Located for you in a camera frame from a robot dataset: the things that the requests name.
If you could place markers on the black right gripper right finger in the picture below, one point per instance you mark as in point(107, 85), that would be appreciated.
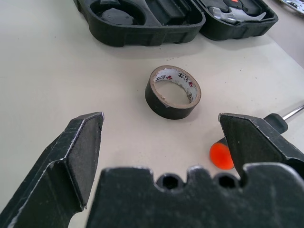
point(251, 145)

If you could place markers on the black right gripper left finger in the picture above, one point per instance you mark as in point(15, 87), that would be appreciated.
point(59, 166)

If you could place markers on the black tape roll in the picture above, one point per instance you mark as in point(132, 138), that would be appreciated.
point(171, 108)

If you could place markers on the silver claw hammer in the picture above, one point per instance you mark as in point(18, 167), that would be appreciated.
point(231, 14)

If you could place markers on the black plastic tool case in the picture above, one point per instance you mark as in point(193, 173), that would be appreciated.
point(147, 33)

